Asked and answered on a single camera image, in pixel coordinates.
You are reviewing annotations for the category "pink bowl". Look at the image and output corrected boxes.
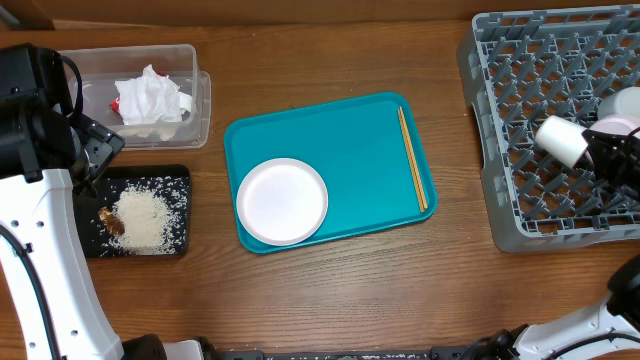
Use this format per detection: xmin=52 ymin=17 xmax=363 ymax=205
xmin=590 ymin=114 xmax=640 ymax=136

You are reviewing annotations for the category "red snack wrapper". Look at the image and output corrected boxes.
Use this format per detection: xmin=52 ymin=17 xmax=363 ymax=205
xmin=110 ymin=97 xmax=120 ymax=115

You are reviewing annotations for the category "grey bowl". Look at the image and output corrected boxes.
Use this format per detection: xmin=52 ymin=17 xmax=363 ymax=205
xmin=597 ymin=87 xmax=640 ymax=119

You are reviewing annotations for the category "white paper cup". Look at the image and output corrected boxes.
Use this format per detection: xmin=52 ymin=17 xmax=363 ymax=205
xmin=535 ymin=115 xmax=588 ymax=168

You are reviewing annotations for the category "white napkin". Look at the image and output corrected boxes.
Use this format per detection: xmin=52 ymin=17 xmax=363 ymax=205
xmin=114 ymin=64 xmax=192 ymax=126

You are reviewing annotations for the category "brown food scrap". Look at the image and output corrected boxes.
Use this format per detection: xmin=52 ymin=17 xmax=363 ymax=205
xmin=98 ymin=207 xmax=125 ymax=236

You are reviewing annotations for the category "white rice pile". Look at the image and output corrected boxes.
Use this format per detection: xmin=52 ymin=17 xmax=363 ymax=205
xmin=93 ymin=176 xmax=190 ymax=257

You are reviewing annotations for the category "white round plate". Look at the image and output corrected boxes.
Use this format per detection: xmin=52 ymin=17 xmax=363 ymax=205
xmin=236 ymin=158 xmax=329 ymax=247

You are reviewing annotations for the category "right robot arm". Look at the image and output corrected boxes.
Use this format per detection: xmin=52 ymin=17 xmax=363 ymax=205
xmin=459 ymin=128 xmax=639 ymax=359

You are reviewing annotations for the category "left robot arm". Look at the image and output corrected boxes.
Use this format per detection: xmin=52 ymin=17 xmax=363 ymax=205
xmin=1 ymin=43 xmax=218 ymax=360

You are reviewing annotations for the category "grey dishwasher rack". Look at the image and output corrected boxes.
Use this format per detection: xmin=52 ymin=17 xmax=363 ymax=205
xmin=457 ymin=5 xmax=639 ymax=253

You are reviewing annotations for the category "clear plastic bin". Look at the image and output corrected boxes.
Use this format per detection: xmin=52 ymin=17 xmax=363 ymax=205
xmin=60 ymin=44 xmax=212 ymax=151

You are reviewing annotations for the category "black plastic tray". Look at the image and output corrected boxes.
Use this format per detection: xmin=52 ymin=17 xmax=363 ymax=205
xmin=74 ymin=165 xmax=191 ymax=258

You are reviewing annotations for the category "teal serving tray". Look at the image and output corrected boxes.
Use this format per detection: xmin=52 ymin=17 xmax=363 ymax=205
xmin=224 ymin=92 xmax=438 ymax=246

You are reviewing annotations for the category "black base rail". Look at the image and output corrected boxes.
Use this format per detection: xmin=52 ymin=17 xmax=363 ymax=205
xmin=215 ymin=346 xmax=478 ymax=360

